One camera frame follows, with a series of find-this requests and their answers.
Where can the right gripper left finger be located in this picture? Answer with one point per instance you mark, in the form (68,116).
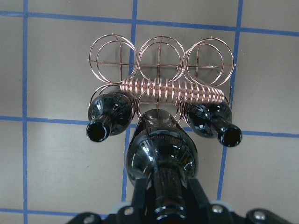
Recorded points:
(139,194)

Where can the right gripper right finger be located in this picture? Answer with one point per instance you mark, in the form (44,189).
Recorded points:
(197,192)

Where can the dark wine bottle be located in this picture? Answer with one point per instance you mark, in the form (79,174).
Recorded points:
(109,114)
(213,121)
(164,154)

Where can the copper wire bottle basket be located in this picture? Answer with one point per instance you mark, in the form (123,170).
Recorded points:
(162,73)

